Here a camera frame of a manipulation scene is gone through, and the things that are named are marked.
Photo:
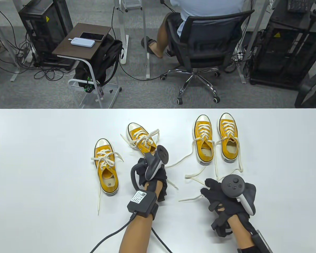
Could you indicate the person's right hand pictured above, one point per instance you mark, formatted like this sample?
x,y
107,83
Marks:
x,y
213,192

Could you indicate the person's left hand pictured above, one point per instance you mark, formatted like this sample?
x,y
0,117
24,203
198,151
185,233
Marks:
x,y
141,172

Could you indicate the black forearm electronics box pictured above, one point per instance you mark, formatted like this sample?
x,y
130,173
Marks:
x,y
142,203
260,242

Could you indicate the person's right forearm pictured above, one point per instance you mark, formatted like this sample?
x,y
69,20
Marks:
x,y
239,232

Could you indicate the person's left forearm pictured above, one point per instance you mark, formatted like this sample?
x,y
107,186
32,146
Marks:
x,y
137,232

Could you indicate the dark grey hand controller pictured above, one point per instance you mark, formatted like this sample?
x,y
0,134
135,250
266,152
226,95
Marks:
x,y
158,158
233,184

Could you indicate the white desk leg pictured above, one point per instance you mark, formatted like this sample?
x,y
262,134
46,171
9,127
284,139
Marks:
x,y
146,52
7,46
251,50
122,34

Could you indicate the black backpack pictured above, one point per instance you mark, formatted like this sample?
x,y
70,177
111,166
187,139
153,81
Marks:
x,y
105,58

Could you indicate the light blue power bank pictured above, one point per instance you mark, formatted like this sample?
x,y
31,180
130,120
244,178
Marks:
x,y
83,42

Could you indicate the black smartphone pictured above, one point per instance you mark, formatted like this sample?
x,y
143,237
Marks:
x,y
92,36

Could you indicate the brown side table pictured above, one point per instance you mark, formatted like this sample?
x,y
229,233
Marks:
x,y
68,47

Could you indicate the black mesh office chair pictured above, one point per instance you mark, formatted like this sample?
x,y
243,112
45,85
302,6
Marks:
x,y
210,39

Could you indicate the black computer cabinet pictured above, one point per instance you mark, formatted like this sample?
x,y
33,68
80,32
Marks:
x,y
284,47

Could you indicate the white drawer unit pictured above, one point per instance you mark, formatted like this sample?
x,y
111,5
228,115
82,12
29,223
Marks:
x,y
131,4

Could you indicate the black computer tower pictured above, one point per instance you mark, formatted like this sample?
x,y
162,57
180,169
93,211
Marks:
x,y
47,29

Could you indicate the black keyboard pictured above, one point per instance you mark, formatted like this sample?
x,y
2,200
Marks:
x,y
297,5

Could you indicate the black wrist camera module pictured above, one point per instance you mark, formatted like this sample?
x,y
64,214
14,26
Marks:
x,y
221,226

